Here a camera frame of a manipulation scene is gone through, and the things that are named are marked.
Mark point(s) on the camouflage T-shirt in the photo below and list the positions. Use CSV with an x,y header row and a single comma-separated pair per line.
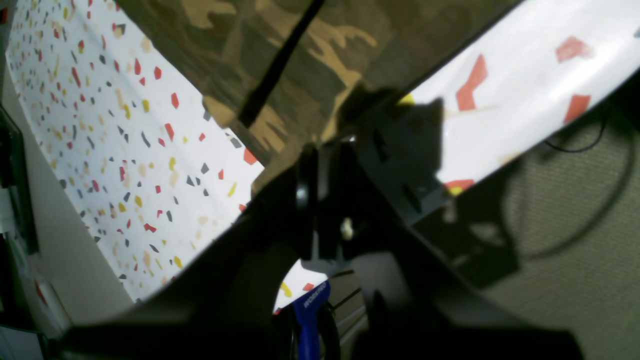
x,y
287,73

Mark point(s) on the blue clamp handle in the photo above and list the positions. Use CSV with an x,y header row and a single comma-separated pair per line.
x,y
307,310

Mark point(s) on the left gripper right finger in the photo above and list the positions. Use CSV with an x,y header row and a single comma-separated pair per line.
x,y
418,307

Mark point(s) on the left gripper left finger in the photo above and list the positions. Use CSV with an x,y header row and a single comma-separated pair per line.
x,y
221,307

